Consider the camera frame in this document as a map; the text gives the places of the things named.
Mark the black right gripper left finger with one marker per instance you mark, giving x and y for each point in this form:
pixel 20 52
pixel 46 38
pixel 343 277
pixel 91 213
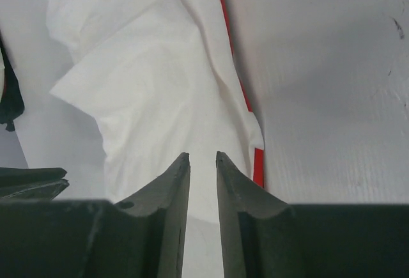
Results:
pixel 140 236

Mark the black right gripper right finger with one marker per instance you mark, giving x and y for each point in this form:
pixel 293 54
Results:
pixel 262 236

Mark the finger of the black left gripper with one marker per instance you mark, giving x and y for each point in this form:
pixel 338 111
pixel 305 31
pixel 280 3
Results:
pixel 38 190
pixel 14 177

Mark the white t shirt red print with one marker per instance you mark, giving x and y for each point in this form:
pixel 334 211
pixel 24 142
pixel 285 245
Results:
pixel 158 78

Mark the folded black t shirt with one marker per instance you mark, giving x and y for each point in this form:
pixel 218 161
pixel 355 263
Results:
pixel 12 104

